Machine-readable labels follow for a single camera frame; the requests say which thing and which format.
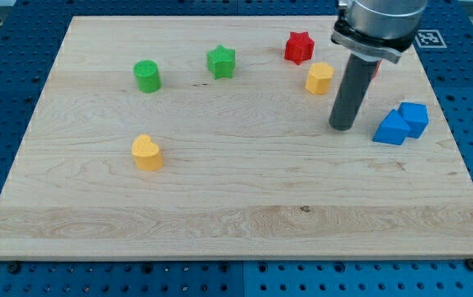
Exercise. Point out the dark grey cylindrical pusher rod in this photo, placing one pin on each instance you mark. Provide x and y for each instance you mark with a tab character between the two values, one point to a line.
353	88

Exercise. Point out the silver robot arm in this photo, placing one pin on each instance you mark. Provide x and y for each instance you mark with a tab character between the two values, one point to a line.
372	30

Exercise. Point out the yellow hexagon block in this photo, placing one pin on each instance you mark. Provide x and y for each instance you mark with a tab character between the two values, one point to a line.
319	78

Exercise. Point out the yellow heart block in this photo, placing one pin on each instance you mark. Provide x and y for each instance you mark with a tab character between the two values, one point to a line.
147	155

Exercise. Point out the red block behind rod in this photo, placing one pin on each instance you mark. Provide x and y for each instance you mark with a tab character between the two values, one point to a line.
376	70

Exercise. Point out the red star block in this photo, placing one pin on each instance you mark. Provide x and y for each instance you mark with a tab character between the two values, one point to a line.
299	47

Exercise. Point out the blue triangle block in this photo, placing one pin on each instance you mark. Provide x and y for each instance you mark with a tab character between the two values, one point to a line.
392	130

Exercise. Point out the blue cube block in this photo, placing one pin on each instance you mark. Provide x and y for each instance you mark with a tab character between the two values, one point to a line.
416	116

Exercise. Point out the white fiducial marker tag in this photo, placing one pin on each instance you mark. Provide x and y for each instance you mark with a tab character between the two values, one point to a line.
429	39

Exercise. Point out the green star block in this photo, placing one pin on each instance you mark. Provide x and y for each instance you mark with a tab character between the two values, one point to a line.
221	62

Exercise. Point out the wooden board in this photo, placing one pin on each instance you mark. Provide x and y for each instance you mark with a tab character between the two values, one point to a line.
252	170

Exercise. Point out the green cylinder block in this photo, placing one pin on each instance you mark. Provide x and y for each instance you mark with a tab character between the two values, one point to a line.
147	76

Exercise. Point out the black screw front right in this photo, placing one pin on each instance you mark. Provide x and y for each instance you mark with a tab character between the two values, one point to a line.
469	264

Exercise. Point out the black screw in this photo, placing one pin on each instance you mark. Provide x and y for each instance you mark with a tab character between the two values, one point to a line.
469	264
13	267

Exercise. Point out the black screw front left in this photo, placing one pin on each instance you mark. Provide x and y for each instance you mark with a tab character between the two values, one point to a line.
13	267

